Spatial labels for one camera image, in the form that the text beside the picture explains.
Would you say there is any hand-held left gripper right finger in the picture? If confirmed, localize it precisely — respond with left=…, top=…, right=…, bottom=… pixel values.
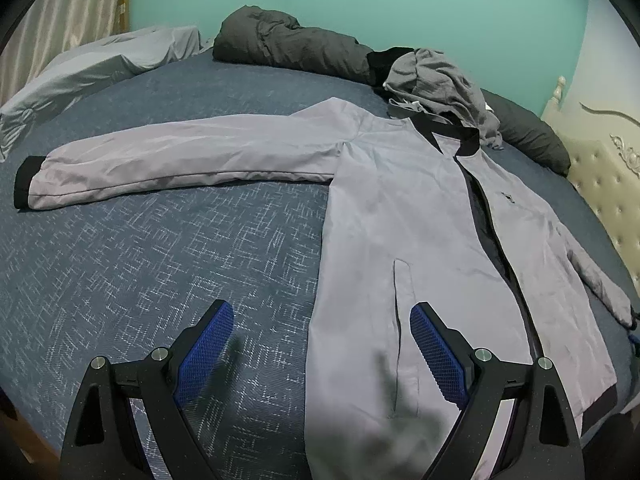
left=409, top=301, right=586, bottom=480

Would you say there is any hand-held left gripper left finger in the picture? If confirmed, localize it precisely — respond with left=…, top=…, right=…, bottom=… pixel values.
left=60, top=299, right=236, bottom=480

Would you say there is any light grey jacket black trim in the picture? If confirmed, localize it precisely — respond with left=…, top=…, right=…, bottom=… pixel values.
left=14, top=96, right=640, bottom=480

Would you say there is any blue patterned bed blanket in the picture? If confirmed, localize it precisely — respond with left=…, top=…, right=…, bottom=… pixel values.
left=0, top=50, right=640, bottom=480

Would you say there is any cream tufted headboard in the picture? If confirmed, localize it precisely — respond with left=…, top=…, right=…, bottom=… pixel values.
left=540, top=0, right=640, bottom=287

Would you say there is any dark grey pillow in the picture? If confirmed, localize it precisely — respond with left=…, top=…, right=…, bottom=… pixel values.
left=479, top=87, right=572, bottom=177

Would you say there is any grey textured sweater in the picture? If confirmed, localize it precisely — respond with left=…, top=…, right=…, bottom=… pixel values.
left=382, top=47, right=505, bottom=151

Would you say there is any black garment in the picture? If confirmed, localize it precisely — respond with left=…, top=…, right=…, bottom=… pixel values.
left=366, top=46, right=417, bottom=92

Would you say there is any dark grey puffer jacket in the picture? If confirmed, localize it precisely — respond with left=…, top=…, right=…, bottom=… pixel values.
left=212, top=5, right=377, bottom=86

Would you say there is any beige curtain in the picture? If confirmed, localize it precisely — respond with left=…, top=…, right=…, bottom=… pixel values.
left=0, top=0, right=134, bottom=107

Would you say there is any grey sweatpants white drawstring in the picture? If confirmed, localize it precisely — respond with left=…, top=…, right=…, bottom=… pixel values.
left=388, top=98, right=427, bottom=120

